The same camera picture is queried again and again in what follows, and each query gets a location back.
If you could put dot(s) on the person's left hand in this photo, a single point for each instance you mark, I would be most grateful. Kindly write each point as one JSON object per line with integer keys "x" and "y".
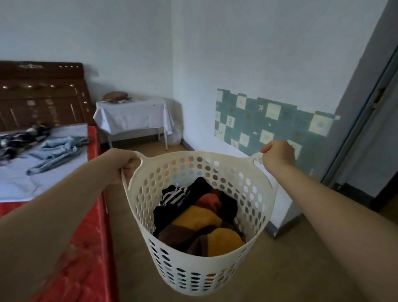
{"x": 124, "y": 163}

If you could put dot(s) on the person's right hand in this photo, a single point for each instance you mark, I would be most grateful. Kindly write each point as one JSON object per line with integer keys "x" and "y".
{"x": 278, "y": 155}

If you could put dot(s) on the person's right fingers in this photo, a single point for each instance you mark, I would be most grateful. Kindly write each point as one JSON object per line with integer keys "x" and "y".
{"x": 268, "y": 148}

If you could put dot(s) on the person's left fingers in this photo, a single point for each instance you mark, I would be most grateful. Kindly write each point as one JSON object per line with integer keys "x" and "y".
{"x": 132, "y": 166}

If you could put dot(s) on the white perforated laundry basket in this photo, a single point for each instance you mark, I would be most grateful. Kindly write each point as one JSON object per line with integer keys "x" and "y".
{"x": 199, "y": 224}

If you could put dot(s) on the person's right forearm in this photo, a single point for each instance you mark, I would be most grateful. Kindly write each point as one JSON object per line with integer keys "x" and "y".
{"x": 339, "y": 224}

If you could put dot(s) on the person's left forearm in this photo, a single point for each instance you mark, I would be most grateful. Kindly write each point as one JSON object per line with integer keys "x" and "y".
{"x": 53, "y": 217}

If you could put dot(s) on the small table with white cloth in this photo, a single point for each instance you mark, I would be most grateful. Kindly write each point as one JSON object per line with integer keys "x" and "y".
{"x": 133, "y": 116}

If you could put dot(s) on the black and white striped garment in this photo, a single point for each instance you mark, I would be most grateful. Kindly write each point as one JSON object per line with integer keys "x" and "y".
{"x": 174, "y": 196}

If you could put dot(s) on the white plastic bag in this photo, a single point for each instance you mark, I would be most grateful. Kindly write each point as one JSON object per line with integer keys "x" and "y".
{"x": 174, "y": 137}

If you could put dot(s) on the brown round object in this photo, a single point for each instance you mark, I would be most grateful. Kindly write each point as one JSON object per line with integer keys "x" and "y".
{"x": 115, "y": 96}

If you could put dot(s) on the light blue jeans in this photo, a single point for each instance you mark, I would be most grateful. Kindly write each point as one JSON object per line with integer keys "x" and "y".
{"x": 56, "y": 151}

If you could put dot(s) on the orange red garment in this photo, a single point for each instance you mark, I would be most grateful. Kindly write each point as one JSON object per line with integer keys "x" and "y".
{"x": 210, "y": 200}

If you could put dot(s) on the yellow and brown garment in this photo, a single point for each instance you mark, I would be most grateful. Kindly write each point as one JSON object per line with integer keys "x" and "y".
{"x": 202, "y": 230}

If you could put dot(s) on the red mattress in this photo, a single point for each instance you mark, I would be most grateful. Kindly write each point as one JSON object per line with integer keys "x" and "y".
{"x": 80, "y": 249}

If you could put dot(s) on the white bed sheet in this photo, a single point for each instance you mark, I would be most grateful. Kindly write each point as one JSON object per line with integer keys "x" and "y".
{"x": 28, "y": 174}

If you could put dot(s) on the brown wooden headboard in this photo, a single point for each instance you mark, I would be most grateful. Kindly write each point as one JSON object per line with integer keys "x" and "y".
{"x": 40, "y": 96}

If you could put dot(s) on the dark patterned garment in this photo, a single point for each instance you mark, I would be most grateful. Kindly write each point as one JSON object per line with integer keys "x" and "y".
{"x": 18, "y": 140}

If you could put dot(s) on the teal checkered wall sticker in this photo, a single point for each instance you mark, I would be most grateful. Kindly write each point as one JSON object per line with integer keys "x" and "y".
{"x": 264, "y": 123}

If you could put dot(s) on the grey door frame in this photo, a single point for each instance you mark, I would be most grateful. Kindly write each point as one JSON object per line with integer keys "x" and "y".
{"x": 360, "y": 118}

